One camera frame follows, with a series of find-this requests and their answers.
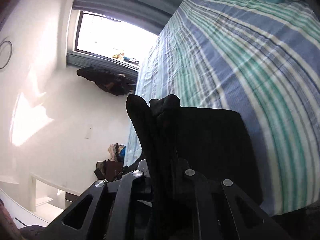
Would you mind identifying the dark brown drawer cabinet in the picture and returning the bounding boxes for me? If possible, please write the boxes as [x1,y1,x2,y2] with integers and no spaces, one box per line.
[94,160,123,182]

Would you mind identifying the dark bags hanging on wall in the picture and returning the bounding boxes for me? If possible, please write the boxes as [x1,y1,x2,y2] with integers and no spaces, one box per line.
[76,67,136,96]

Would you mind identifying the black pants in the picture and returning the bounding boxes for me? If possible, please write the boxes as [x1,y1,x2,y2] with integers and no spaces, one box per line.
[126,94,263,239]

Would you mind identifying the blue window curtain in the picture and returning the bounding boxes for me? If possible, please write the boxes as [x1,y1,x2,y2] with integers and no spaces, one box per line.
[67,0,187,81]

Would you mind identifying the colourful clothes on cabinet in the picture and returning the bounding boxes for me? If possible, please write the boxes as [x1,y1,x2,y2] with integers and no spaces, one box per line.
[108,143,126,163]

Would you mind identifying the striped blue green bed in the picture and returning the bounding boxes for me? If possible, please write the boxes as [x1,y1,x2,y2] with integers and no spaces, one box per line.
[136,0,319,215]

